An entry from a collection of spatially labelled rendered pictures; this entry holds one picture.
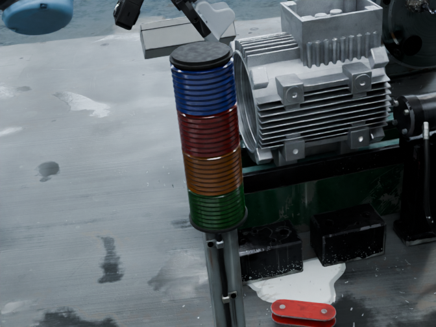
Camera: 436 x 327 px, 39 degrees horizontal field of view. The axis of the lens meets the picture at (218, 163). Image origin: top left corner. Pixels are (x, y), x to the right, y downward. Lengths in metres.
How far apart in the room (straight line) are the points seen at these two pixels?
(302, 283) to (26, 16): 0.53
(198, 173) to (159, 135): 0.74
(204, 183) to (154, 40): 0.56
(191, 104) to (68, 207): 0.63
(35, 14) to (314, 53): 0.38
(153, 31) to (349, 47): 0.38
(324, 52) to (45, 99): 0.91
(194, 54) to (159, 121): 0.84
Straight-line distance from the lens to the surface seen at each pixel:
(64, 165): 1.31
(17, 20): 0.85
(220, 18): 0.94
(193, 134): 0.59
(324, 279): 0.93
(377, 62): 0.92
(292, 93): 0.86
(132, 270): 0.99
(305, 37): 0.89
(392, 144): 1.03
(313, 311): 0.86
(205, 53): 0.58
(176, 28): 1.15
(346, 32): 0.91
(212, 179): 0.61
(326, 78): 0.90
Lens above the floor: 1.42
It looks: 30 degrees down
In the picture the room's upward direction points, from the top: 6 degrees counter-clockwise
